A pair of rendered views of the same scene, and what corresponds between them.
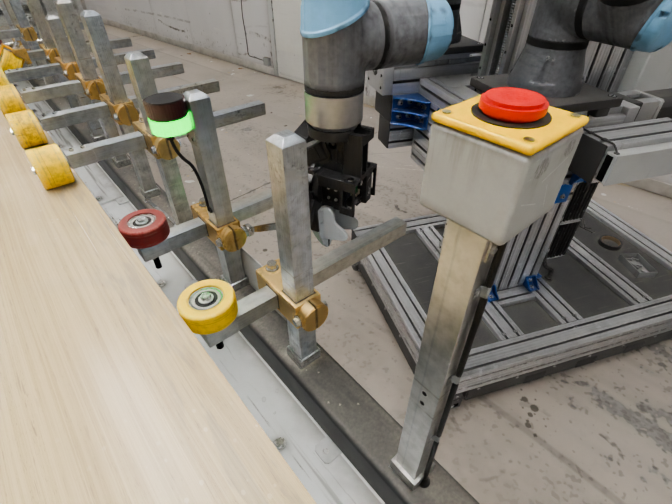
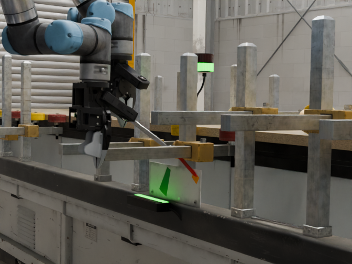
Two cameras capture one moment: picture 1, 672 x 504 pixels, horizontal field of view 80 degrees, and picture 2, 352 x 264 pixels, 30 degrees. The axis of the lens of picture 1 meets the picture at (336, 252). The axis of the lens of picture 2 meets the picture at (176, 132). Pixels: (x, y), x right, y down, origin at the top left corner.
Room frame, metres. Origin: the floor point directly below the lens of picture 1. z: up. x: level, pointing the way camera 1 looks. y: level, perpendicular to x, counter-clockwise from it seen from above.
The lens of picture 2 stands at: (2.44, 0.41, 0.99)
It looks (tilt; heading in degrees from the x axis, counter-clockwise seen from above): 3 degrees down; 187
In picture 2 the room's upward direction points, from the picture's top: 1 degrees clockwise
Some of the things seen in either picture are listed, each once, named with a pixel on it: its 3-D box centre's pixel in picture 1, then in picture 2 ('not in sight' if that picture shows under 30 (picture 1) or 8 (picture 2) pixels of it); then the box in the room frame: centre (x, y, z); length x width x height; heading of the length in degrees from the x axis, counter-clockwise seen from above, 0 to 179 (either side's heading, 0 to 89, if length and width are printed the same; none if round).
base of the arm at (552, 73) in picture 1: (550, 62); not in sight; (0.91, -0.45, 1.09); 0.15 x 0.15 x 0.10
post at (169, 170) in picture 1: (168, 166); (244, 141); (0.83, 0.38, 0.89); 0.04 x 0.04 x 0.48; 40
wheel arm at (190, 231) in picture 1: (242, 211); (175, 152); (0.71, 0.20, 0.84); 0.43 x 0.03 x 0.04; 130
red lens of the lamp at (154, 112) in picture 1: (165, 106); (202, 58); (0.61, 0.26, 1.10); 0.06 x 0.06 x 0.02
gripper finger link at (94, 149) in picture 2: not in sight; (94, 150); (0.88, 0.02, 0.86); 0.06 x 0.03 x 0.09; 131
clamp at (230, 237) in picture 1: (217, 225); (192, 150); (0.65, 0.24, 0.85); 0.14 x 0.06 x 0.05; 40
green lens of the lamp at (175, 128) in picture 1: (170, 122); (202, 67); (0.61, 0.26, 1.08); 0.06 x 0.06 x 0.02
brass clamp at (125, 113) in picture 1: (119, 108); (328, 121); (1.03, 0.56, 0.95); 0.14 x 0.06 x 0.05; 40
